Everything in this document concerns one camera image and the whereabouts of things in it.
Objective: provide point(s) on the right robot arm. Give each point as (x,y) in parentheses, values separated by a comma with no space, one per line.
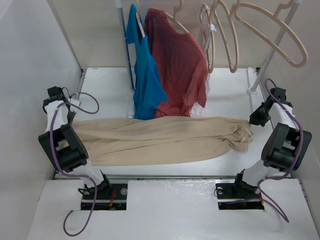
(284,149)

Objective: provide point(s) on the beige hanger under white garment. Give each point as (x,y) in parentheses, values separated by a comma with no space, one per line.
(206,36)

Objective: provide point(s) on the blue t-shirt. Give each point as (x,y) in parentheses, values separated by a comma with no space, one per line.
(149,92)

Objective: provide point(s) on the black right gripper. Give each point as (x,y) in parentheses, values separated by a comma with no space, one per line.
(254,118)

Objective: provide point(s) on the white garment on hanger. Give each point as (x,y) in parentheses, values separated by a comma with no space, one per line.
(199,108)

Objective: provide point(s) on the beige hanger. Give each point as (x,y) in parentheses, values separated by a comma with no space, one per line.
(173,18)
(206,36)
(138,19)
(230,40)
(266,24)

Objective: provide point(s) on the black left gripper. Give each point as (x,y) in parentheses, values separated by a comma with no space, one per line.
(72,115)

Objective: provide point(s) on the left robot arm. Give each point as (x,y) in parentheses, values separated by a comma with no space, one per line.
(64,147)

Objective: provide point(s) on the red t-shirt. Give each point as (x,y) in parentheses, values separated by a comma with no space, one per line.
(178,58)

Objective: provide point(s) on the beige hanger under blue shirt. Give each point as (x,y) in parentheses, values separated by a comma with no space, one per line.
(138,19)

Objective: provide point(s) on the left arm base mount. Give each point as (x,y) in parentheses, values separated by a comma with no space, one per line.
(114,199)

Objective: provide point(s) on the white clothes rack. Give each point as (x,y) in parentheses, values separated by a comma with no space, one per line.
(252,90)

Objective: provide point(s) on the beige trousers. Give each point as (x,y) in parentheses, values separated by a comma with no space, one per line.
(160,141)

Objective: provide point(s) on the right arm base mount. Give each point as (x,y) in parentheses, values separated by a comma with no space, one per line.
(237,195)

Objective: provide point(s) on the beige hanger under red shirt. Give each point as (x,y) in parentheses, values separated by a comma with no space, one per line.
(173,18)

